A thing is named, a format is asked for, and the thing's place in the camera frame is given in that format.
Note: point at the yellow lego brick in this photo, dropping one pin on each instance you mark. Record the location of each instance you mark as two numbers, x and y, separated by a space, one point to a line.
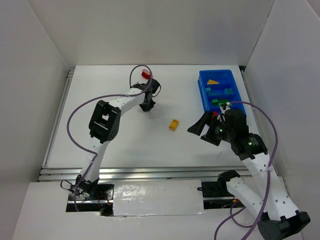
212 82
174 124

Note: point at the white foil tape panel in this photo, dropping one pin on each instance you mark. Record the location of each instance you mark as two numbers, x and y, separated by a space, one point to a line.
157 198

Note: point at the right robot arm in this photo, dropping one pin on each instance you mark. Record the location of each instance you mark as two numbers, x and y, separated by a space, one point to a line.
277 216

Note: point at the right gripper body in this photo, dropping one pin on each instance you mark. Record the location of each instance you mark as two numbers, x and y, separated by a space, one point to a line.
211 129

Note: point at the aluminium front rail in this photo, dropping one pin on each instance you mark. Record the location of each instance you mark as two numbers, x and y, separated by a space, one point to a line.
142 174

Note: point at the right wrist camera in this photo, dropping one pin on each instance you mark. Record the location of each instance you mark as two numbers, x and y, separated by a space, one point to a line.
225 107

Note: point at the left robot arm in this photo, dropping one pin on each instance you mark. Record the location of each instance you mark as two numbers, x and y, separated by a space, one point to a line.
104 126

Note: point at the red flower lego piece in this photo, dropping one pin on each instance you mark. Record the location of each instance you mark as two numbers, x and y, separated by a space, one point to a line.
146 74

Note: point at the blue divided plastic bin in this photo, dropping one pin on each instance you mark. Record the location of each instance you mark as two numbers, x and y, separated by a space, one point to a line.
226 81

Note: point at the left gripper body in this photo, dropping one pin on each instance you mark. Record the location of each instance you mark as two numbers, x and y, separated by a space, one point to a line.
147 105

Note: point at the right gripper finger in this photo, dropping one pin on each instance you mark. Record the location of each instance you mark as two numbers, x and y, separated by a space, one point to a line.
198 127
211 138

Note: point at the teal printed round lego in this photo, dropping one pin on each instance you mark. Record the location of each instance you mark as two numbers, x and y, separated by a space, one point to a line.
228 91

